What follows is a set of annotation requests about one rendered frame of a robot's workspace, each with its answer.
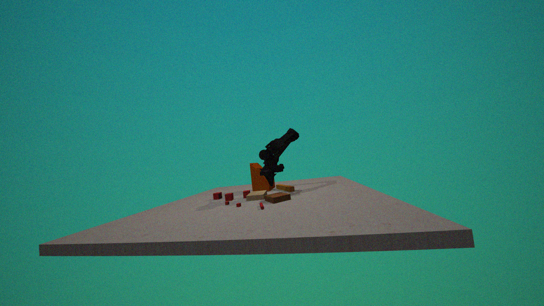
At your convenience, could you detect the orange flat bar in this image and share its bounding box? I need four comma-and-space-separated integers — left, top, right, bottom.
276, 184, 295, 192

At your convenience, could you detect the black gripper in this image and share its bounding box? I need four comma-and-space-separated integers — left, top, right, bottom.
260, 160, 278, 186

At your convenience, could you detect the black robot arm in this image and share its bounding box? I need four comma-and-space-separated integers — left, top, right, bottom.
259, 128, 299, 172

